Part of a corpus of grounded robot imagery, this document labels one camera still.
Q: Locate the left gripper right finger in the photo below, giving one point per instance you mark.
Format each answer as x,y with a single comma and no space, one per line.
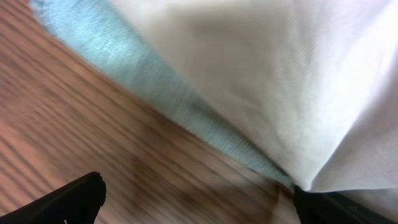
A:
333,208

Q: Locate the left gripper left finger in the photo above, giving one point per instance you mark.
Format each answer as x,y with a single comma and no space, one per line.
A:
76,203

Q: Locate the beige khaki shorts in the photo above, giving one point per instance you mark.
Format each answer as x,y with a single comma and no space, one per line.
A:
313,84

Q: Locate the folded light blue jeans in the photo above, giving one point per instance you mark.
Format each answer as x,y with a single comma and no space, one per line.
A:
94,30

